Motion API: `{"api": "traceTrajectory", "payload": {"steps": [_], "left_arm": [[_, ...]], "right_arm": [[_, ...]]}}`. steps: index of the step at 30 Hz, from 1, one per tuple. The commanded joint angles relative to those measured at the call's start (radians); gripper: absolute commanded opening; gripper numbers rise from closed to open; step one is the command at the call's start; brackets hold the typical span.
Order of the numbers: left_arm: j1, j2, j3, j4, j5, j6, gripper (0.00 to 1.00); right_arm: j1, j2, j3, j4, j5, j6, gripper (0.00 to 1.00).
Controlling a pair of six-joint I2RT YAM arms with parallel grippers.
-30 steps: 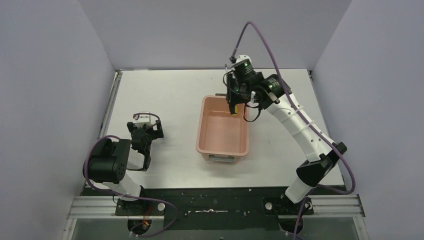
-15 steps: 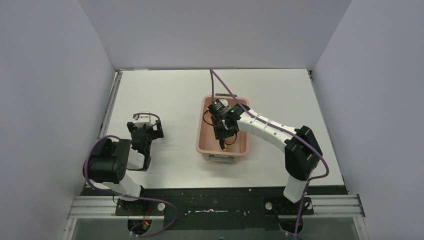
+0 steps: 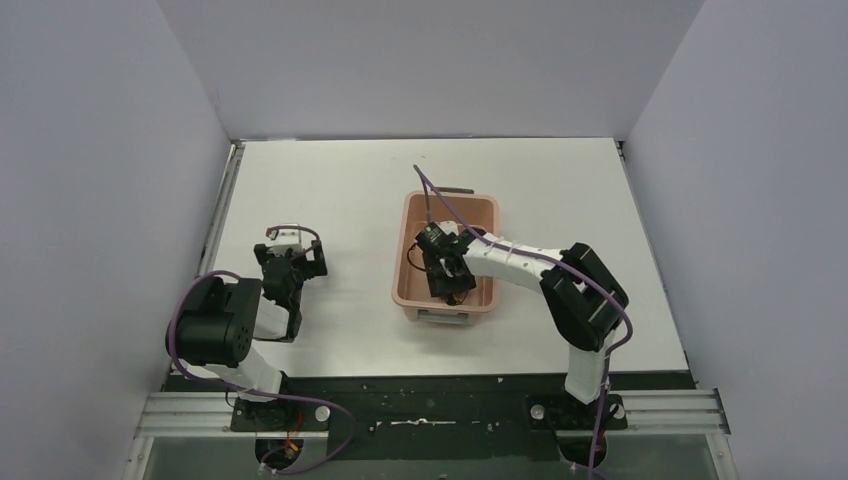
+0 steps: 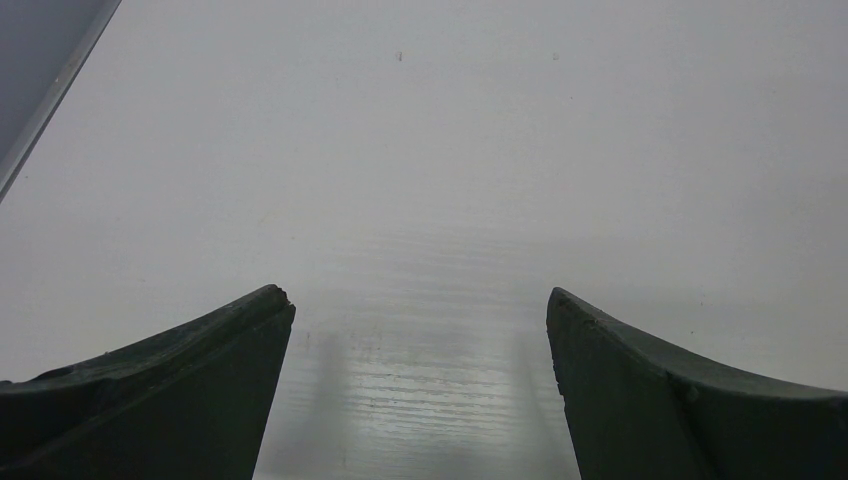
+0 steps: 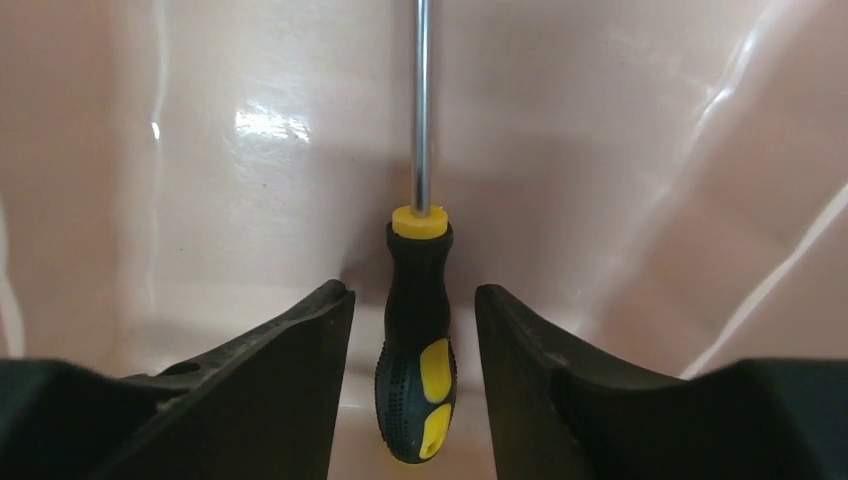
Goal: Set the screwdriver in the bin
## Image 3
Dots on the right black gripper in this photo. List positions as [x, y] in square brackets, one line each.
[448, 281]

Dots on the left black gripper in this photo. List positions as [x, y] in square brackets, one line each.
[308, 263]

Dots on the black yellow screwdriver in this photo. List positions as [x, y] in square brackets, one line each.
[456, 298]

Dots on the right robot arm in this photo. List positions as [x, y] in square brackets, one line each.
[584, 300]

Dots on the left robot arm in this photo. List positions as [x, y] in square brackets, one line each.
[222, 314]

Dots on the pink plastic bin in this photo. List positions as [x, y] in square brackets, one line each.
[410, 289]

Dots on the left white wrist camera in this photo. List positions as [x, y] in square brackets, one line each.
[285, 239]

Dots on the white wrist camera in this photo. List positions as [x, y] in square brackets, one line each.
[449, 227]
[285, 239]

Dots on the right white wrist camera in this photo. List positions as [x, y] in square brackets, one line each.
[449, 227]

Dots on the left side aluminium rail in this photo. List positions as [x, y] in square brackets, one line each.
[223, 199]

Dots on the aluminium rail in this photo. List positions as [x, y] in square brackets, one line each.
[652, 412]
[223, 199]

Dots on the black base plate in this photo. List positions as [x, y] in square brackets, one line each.
[443, 443]

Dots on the aluminium front rail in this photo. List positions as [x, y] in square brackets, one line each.
[652, 412]

